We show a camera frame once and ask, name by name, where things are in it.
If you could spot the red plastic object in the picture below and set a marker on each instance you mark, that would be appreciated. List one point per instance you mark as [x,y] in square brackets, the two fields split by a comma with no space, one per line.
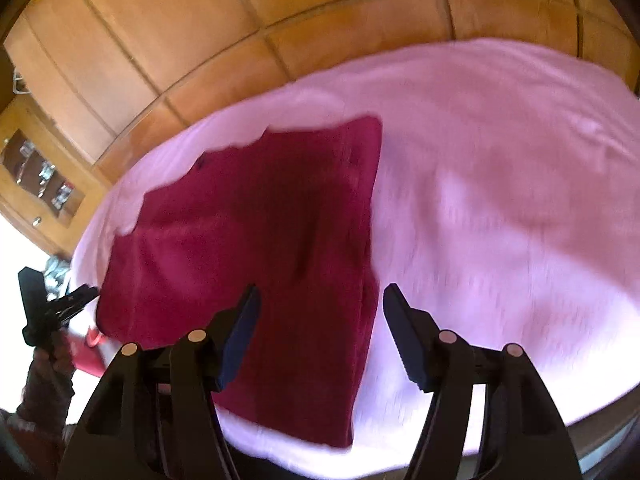
[87,357]

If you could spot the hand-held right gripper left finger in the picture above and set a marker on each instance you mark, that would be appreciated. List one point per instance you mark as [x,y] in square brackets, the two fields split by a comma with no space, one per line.
[242,330]

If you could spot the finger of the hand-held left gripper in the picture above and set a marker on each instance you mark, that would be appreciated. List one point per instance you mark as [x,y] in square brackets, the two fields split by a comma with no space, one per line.
[32,290]
[72,302]

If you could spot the person's left forearm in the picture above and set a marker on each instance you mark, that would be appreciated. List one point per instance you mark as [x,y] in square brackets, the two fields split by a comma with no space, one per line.
[45,395]

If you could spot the wooden wardrobe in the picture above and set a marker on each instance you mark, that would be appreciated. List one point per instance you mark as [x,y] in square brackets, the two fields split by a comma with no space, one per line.
[175,35]

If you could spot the pink bed sheet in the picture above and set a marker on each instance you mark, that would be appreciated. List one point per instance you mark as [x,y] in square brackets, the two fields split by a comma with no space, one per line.
[500,185]

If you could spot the wooden shelf cabinet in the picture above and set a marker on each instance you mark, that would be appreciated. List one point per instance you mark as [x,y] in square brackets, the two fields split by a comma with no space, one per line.
[95,195]

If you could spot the person's left hand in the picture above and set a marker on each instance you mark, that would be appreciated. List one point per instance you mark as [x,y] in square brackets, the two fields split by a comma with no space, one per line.
[60,355]

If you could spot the dark red garment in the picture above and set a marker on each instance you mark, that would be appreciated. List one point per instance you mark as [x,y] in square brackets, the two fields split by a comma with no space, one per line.
[250,220]

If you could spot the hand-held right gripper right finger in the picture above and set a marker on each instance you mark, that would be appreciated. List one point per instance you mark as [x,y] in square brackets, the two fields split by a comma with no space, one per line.
[405,335]

